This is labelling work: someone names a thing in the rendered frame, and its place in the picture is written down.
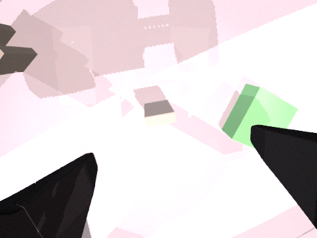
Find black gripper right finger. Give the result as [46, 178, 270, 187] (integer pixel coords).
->
[250, 125, 317, 230]

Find light green block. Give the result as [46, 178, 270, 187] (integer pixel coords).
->
[222, 84, 298, 148]

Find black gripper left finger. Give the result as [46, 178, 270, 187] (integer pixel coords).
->
[0, 153, 98, 238]

